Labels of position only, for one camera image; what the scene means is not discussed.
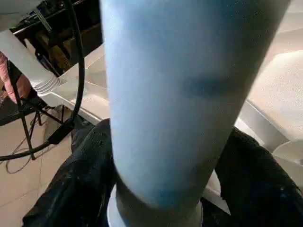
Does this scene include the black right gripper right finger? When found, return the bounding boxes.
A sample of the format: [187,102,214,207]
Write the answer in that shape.
[203,127,303,227]

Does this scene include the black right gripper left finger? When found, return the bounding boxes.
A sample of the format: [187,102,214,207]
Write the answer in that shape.
[22,118,118,227]

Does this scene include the white plastic table top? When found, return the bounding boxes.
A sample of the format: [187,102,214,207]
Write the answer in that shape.
[44,19,303,214]

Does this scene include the white plastic table leg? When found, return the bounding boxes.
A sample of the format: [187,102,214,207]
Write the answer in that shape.
[99,0,290,227]
[0,29,61,94]

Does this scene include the black folding table frame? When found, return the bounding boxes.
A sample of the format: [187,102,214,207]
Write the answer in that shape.
[6,61,66,161]

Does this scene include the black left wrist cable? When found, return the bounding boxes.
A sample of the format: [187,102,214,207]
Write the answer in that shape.
[0,0,87,162]

